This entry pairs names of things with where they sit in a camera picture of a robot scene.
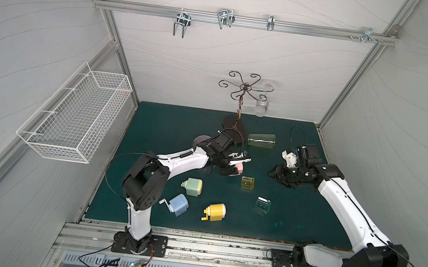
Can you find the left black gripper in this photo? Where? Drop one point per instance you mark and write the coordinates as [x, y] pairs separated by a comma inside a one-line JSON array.
[[228, 164]]

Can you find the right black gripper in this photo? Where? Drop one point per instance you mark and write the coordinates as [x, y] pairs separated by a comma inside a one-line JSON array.
[[286, 173]]

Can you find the pink pencil sharpener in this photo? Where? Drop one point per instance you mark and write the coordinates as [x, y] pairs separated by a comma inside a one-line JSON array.
[[238, 169]]

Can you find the yellow pencil sharpener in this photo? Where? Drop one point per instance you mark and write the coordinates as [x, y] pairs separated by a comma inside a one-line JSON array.
[[214, 212]]

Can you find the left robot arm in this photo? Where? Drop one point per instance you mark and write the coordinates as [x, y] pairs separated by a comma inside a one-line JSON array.
[[143, 184]]

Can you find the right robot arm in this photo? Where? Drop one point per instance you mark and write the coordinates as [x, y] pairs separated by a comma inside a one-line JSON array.
[[303, 167]]

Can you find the yellow clear tray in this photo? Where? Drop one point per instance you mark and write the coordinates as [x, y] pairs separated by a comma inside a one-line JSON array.
[[247, 183]]

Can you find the green clear tray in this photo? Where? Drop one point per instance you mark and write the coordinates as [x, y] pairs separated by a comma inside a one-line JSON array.
[[263, 205]]

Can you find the green pencil sharpener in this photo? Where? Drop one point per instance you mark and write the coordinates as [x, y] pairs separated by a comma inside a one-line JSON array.
[[193, 187]]

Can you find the blue pencil sharpener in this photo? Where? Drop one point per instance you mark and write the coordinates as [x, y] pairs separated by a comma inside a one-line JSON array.
[[178, 205]]

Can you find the purple bowl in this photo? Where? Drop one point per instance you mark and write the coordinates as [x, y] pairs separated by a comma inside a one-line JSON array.
[[200, 139]]

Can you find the copper wine glass stand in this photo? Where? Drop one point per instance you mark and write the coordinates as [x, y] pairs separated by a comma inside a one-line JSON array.
[[233, 122]]

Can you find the clear hanging wine glass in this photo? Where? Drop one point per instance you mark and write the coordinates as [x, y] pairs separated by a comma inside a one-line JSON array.
[[262, 102]]

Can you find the metal double hook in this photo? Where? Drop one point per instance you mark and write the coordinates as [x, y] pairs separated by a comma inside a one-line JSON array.
[[183, 21]]

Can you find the metal clamp hook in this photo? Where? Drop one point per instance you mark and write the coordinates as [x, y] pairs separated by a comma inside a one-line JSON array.
[[366, 37]]

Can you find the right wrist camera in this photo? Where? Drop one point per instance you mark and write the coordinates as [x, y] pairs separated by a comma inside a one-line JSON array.
[[290, 159]]

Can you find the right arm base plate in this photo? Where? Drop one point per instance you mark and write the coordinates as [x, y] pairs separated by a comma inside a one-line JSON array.
[[283, 258]]

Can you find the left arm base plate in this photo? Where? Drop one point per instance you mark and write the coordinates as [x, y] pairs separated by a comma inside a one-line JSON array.
[[151, 244]]

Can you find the aluminium top rail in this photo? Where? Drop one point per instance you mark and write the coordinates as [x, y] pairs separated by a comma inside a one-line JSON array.
[[240, 21]]

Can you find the metal wire hook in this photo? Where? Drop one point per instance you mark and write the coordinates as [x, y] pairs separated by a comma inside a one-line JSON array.
[[225, 17]]

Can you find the small metal ring hook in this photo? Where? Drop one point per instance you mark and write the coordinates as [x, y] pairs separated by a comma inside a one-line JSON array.
[[271, 23]]

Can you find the white wire basket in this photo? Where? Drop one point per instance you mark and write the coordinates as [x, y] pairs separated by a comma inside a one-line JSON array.
[[73, 122]]

